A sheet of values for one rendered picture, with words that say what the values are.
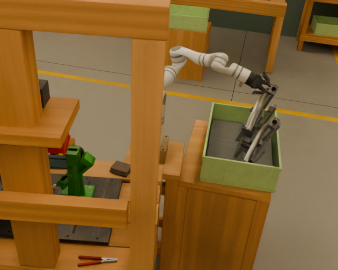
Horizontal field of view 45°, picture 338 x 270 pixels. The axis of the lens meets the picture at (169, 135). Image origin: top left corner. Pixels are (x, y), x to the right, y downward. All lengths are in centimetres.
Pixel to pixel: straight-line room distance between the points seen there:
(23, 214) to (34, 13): 69
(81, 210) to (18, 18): 64
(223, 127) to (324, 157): 171
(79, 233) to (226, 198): 86
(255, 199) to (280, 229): 102
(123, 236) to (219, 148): 90
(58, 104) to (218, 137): 134
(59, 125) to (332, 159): 322
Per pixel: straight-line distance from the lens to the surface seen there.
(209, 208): 236
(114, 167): 212
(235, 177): 224
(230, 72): 223
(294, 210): 346
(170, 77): 224
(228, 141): 253
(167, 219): 244
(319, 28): 658
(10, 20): 118
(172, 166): 226
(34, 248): 170
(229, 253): 260
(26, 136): 129
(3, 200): 148
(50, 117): 137
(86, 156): 184
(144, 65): 114
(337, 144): 442
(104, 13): 110
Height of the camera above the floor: 224
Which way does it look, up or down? 34 degrees down
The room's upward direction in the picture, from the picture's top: 4 degrees clockwise
